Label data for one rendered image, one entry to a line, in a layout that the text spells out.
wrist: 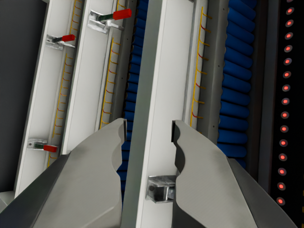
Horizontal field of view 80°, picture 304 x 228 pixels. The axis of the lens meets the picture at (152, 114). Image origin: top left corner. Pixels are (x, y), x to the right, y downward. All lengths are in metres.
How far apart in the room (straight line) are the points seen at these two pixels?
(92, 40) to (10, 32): 0.36
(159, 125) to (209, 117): 0.07
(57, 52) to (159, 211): 0.47
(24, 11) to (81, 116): 0.46
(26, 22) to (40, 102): 0.29
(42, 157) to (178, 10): 0.46
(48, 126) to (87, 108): 0.19
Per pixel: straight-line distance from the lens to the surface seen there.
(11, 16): 0.73
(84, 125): 0.37
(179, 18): 0.28
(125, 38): 0.40
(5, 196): 0.69
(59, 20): 0.61
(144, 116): 0.23
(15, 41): 0.71
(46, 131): 0.55
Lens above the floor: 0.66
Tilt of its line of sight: 38 degrees down
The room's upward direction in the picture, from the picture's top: 93 degrees clockwise
